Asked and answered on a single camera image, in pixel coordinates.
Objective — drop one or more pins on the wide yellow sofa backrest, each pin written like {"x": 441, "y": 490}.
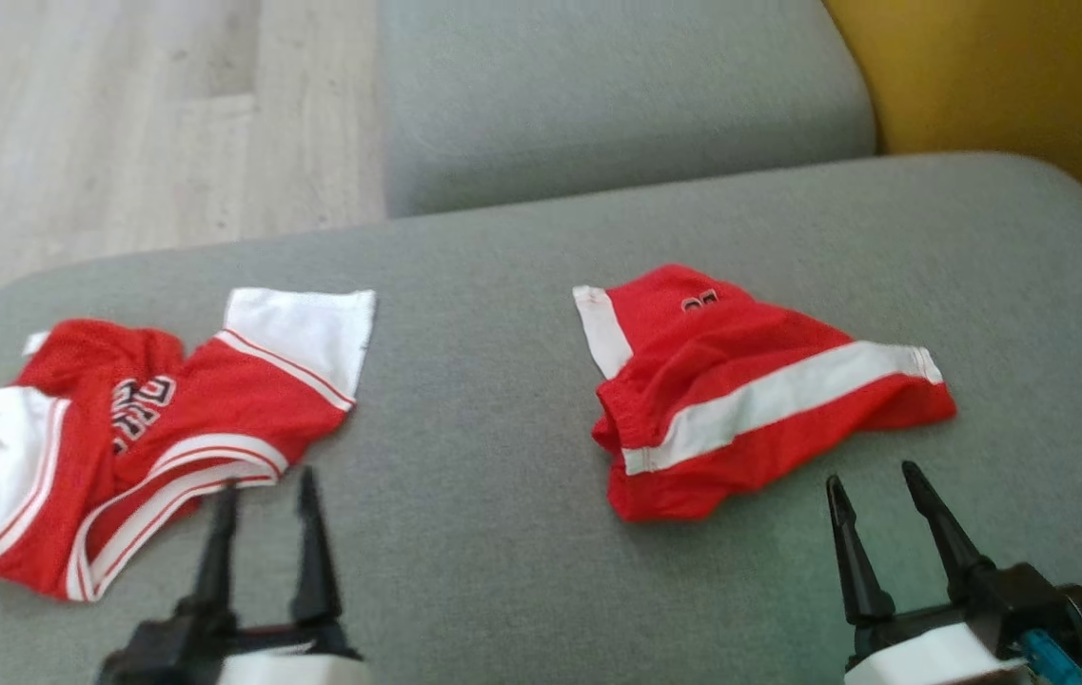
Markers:
{"x": 1007, "y": 76}

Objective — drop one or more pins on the red shorts with white stripe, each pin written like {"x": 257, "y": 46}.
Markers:
{"x": 740, "y": 352}

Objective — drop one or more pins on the red white basketball jersey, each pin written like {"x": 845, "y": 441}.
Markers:
{"x": 236, "y": 400}

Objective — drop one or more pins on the medium grey sofa seat cushion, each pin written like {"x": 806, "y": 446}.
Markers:
{"x": 617, "y": 95}

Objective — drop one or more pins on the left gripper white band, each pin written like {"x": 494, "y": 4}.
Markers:
{"x": 298, "y": 661}

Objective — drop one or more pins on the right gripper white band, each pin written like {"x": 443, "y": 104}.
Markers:
{"x": 921, "y": 656}

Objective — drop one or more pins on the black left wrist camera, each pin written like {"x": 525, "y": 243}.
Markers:
{"x": 160, "y": 656}

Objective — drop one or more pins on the large grey sofa seat cushion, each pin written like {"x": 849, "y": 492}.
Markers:
{"x": 502, "y": 476}

